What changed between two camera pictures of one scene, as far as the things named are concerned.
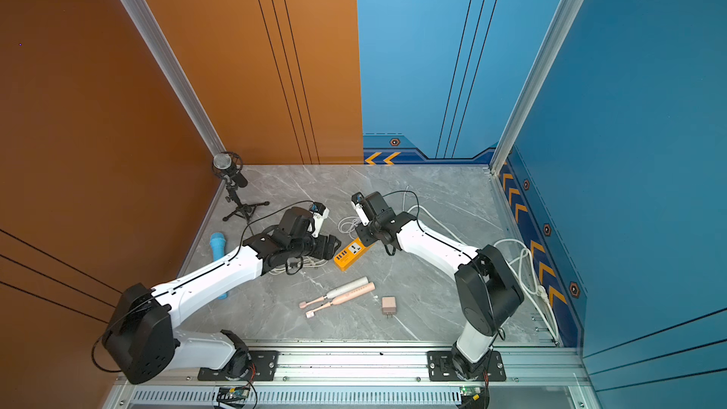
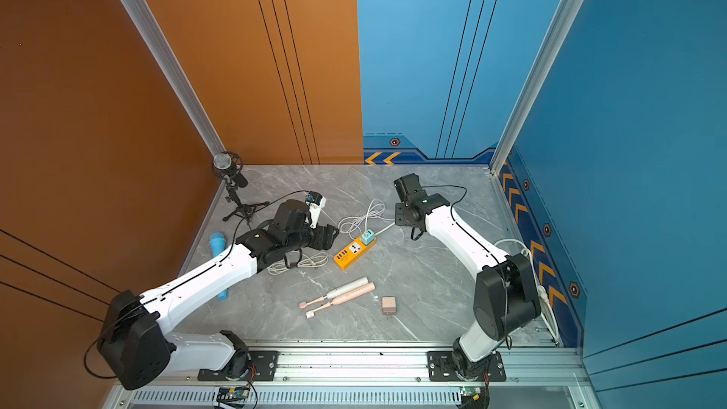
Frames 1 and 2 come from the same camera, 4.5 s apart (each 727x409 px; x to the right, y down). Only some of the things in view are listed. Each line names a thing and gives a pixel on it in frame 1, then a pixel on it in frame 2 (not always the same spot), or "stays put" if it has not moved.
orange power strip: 351,254 stays put
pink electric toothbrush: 339,300 stays put
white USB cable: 348,224 stays put
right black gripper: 360,230 → 398,211
